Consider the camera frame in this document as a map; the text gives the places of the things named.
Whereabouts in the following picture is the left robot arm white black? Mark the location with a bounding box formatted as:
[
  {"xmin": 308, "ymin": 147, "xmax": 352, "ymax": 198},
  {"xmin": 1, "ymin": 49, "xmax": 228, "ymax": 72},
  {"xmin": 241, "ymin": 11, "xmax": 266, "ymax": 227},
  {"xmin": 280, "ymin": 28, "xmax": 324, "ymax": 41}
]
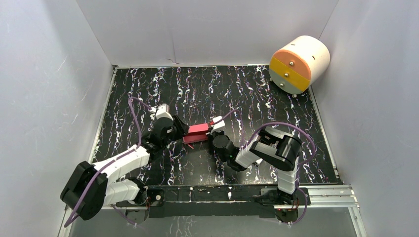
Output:
[{"xmin": 60, "ymin": 115, "xmax": 189, "ymax": 220}]

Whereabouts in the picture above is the pink paper box sheet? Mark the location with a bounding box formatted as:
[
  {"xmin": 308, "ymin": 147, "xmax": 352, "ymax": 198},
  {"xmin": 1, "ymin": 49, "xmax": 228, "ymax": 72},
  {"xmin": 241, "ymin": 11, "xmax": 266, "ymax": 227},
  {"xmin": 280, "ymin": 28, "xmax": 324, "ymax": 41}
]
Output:
[{"xmin": 182, "ymin": 123, "xmax": 210, "ymax": 144}]

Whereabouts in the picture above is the purple cable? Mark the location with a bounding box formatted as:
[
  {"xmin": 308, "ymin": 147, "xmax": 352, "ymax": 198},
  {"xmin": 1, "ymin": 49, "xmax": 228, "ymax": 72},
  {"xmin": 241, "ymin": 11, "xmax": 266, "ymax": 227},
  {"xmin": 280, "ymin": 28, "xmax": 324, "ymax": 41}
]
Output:
[
  {"xmin": 64, "ymin": 96, "xmax": 155, "ymax": 228},
  {"xmin": 212, "ymin": 109, "xmax": 317, "ymax": 226}
]

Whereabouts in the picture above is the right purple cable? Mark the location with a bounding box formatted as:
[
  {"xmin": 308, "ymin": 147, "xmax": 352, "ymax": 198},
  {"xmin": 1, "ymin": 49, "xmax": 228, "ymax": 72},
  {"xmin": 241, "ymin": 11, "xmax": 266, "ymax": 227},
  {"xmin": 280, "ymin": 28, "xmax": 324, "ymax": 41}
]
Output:
[{"xmin": 212, "ymin": 109, "xmax": 317, "ymax": 226}]

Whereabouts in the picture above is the aluminium front rail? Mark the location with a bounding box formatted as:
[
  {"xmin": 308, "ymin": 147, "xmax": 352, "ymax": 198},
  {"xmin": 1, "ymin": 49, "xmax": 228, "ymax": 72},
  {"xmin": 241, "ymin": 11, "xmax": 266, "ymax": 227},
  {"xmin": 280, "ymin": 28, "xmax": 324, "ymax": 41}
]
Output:
[{"xmin": 65, "ymin": 185, "xmax": 359, "ymax": 211}]

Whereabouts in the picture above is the round drawer cabinet toy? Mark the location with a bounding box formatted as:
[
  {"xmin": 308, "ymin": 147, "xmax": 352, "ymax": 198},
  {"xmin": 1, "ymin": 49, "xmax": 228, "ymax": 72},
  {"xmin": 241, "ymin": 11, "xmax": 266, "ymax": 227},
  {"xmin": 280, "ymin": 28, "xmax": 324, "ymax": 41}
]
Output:
[{"xmin": 269, "ymin": 36, "xmax": 331, "ymax": 97}]

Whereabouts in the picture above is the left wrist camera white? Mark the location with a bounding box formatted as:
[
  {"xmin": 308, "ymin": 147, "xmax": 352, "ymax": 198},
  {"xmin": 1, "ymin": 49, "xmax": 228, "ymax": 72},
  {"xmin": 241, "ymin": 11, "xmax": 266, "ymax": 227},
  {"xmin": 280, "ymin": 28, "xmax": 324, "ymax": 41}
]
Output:
[{"xmin": 154, "ymin": 104, "xmax": 173, "ymax": 120}]

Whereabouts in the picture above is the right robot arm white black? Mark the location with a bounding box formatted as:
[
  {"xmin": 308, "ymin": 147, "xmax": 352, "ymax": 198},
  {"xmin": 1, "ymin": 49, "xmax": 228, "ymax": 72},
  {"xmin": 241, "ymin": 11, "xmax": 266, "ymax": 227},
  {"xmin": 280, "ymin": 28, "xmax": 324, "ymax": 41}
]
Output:
[{"xmin": 208, "ymin": 127, "xmax": 302, "ymax": 205}]

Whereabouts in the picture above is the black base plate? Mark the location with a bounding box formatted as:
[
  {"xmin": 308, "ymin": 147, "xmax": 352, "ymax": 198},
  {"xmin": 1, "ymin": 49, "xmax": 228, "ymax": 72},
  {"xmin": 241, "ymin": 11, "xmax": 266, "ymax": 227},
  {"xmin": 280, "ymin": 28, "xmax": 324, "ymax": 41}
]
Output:
[{"xmin": 116, "ymin": 184, "xmax": 304, "ymax": 218}]

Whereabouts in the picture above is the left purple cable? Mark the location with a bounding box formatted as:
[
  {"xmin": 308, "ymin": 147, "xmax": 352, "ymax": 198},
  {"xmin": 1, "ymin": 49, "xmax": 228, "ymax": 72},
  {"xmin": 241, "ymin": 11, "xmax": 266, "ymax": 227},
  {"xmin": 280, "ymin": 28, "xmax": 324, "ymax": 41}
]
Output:
[{"xmin": 64, "ymin": 96, "xmax": 155, "ymax": 228}]

